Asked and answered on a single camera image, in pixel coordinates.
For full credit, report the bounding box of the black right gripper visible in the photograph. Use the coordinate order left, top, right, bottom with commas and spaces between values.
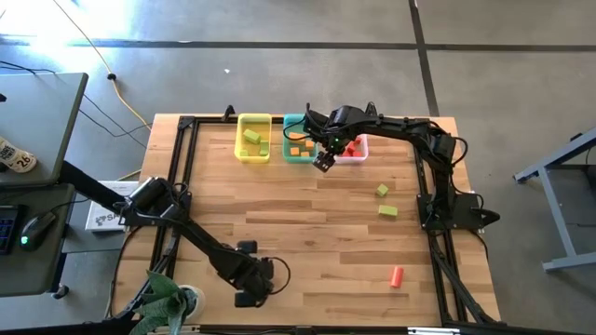
305, 104, 373, 174

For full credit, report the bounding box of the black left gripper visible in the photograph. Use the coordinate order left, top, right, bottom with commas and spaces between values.
227, 239, 276, 309

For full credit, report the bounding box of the teal plastic bin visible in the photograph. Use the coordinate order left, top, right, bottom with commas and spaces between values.
282, 113, 322, 165

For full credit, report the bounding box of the clear plastic bin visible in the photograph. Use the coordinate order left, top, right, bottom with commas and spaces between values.
332, 133, 370, 166

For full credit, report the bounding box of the white plant pot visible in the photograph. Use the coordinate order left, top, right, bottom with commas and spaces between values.
179, 284, 208, 321

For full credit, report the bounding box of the yellow plastic bin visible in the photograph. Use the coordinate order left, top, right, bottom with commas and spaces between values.
234, 113, 273, 165

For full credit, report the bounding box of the green potted plant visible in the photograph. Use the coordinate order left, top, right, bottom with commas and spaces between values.
128, 269, 199, 335

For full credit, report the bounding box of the white printed box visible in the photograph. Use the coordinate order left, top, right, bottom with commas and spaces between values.
85, 180, 141, 233

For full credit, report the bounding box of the black diagonal strut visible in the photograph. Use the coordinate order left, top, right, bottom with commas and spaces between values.
58, 160, 136, 216

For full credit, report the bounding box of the silver metal bar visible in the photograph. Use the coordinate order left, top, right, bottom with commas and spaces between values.
407, 327, 461, 335

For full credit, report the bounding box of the grey desk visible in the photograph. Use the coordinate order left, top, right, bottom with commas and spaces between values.
0, 182, 76, 299
0, 72, 89, 190

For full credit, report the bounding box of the black computer mouse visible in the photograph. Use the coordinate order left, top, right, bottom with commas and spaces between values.
18, 211, 58, 253

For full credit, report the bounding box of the black keyboard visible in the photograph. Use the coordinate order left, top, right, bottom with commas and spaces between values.
0, 204, 20, 256

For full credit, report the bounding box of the black aluminium table frame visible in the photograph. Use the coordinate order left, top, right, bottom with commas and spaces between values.
106, 114, 502, 335

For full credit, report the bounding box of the yellow floor cable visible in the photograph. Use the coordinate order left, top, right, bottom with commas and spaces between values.
49, 0, 153, 130

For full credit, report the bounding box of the black floor cable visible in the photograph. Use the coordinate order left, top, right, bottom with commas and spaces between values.
0, 60, 153, 139

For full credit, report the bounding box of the grey metal table frame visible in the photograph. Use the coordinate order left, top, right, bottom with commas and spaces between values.
511, 126, 596, 275

